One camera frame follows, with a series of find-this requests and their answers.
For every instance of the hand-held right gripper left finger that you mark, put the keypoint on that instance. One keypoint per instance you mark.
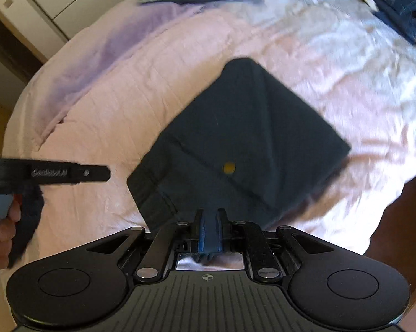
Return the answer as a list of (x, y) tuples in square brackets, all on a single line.
[(202, 235)]

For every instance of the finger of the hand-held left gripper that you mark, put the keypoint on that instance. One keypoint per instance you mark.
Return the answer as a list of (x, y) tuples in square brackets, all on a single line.
[(94, 173)]

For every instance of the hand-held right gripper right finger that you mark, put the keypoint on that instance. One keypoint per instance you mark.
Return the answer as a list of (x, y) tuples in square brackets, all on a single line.
[(223, 231)]

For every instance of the dark green pants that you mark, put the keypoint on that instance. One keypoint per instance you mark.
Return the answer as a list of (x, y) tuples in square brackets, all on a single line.
[(246, 128)]

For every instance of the person's left hand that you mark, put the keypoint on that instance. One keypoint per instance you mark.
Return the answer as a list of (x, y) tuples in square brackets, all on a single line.
[(2, 242)]

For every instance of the bed with pink cover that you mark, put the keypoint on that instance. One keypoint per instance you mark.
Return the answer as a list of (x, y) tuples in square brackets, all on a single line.
[(125, 93)]

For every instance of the purple blanket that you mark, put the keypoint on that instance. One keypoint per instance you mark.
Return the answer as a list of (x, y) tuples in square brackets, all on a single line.
[(132, 31)]

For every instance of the blue jeans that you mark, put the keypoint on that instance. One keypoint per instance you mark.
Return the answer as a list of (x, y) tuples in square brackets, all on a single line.
[(394, 0)]

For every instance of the wall light switch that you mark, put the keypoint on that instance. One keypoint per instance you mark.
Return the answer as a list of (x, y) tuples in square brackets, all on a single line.
[(8, 2)]

